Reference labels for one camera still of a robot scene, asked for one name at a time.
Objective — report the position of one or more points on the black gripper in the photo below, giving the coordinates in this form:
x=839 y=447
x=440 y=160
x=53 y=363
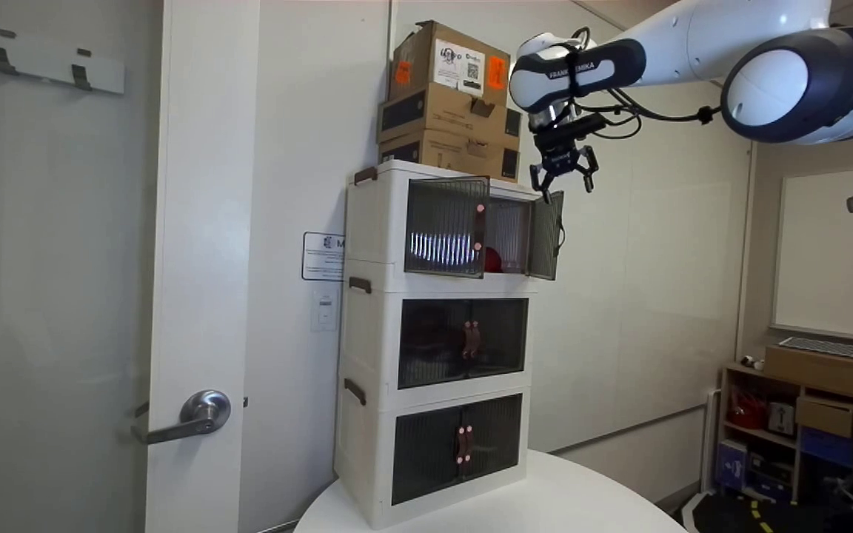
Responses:
x=560 y=142

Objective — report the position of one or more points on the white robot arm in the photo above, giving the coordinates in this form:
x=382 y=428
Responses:
x=783 y=71

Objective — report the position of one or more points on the white three-tier storage cabinet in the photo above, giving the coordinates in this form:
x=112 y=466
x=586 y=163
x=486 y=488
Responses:
x=432 y=382

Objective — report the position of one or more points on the lower cardboard box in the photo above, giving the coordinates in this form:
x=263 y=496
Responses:
x=450 y=130

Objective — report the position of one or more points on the upper cardboard box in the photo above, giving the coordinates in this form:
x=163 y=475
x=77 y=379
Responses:
x=440 y=55

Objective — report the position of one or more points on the computer keyboard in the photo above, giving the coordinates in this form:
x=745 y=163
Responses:
x=817 y=345

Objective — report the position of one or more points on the cardboard box on shelf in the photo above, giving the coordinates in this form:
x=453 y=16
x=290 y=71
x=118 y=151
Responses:
x=816 y=370

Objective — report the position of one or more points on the wooden storage shelf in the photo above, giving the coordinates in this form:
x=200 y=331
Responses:
x=773 y=435

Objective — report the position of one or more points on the wall paper sign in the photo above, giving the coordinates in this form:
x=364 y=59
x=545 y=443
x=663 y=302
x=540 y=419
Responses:
x=321 y=256

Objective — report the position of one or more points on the whiteboard on wall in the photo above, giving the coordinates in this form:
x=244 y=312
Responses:
x=816 y=256

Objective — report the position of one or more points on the silver lever door handle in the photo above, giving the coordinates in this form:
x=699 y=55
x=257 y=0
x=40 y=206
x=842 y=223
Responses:
x=200 y=416

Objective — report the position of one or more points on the wall coat hook rack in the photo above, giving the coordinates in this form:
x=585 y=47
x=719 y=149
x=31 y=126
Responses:
x=59 y=62

